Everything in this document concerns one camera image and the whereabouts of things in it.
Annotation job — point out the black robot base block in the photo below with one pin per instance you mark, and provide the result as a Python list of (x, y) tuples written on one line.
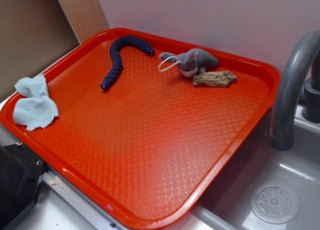
[(21, 176)]

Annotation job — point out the light blue cloth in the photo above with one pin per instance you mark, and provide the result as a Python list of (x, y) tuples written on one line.
[(36, 109)]

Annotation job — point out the orange plastic tray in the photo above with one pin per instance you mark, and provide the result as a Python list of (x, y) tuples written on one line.
[(146, 149)]

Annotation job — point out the grey plush bunny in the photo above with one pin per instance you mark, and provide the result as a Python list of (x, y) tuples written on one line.
[(190, 63)]

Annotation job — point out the brown driftwood piece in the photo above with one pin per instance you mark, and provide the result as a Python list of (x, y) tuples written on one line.
[(216, 79)]

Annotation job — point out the grey sink faucet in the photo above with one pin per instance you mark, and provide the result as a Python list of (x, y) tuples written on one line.
[(300, 81)]

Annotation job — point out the grey toy sink basin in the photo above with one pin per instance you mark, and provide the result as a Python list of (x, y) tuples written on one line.
[(226, 203)]

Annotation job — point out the brown cardboard panel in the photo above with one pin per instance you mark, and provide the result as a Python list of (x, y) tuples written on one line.
[(36, 33)]

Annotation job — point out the round sink drain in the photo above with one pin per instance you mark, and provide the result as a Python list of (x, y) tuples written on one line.
[(275, 202)]

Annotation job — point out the dark blue rope toy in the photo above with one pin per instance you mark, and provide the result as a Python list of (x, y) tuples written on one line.
[(117, 63)]

